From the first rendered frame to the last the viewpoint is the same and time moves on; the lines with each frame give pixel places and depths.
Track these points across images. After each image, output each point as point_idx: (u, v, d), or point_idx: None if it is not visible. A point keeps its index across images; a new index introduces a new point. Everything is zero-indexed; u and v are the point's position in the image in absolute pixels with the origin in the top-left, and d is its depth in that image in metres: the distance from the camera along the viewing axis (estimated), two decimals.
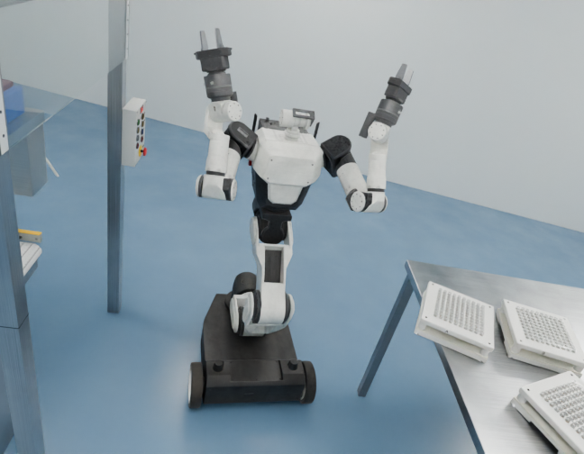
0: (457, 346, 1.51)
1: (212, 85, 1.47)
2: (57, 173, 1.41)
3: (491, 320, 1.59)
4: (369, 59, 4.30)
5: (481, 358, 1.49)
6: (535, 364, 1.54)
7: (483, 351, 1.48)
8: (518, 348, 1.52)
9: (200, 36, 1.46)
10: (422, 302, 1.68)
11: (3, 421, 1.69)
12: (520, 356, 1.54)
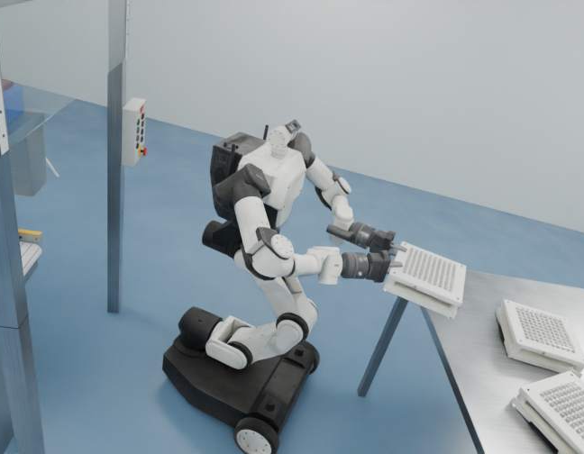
0: (425, 302, 1.48)
1: (358, 272, 1.48)
2: (57, 173, 1.41)
3: (462, 277, 1.56)
4: (369, 59, 4.30)
5: (450, 314, 1.47)
6: (535, 364, 1.54)
7: (451, 306, 1.46)
8: (518, 348, 1.52)
9: (398, 265, 1.53)
10: None
11: (3, 421, 1.69)
12: (520, 356, 1.54)
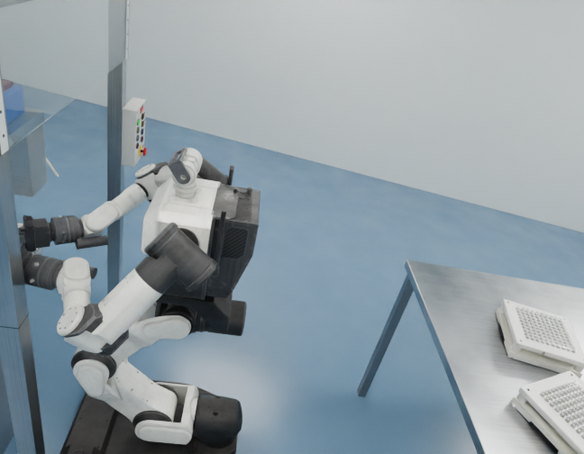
0: None
1: None
2: (57, 173, 1.41)
3: None
4: (369, 59, 4.30)
5: None
6: (535, 364, 1.54)
7: None
8: (518, 348, 1.52)
9: None
10: None
11: (3, 421, 1.69)
12: (520, 356, 1.54)
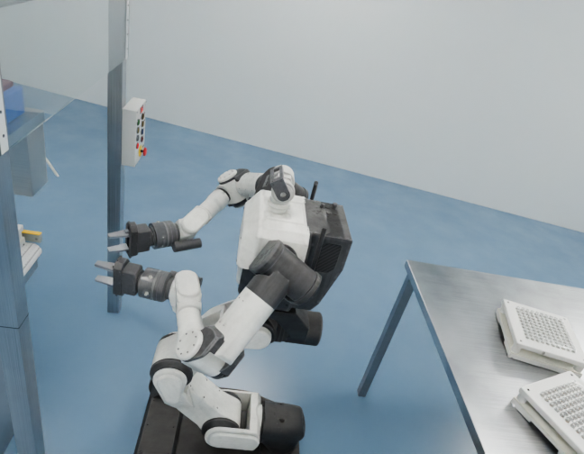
0: None
1: None
2: (57, 173, 1.41)
3: None
4: (369, 59, 4.30)
5: None
6: (535, 364, 1.54)
7: None
8: (518, 348, 1.52)
9: (113, 231, 1.41)
10: None
11: (3, 421, 1.69)
12: (520, 356, 1.54)
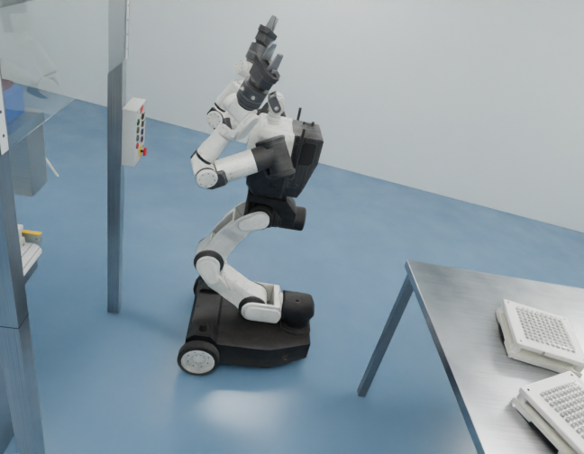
0: None
1: None
2: (57, 173, 1.41)
3: None
4: (369, 59, 4.30)
5: None
6: (535, 364, 1.54)
7: None
8: (518, 348, 1.52)
9: None
10: None
11: (3, 421, 1.69)
12: (520, 356, 1.54)
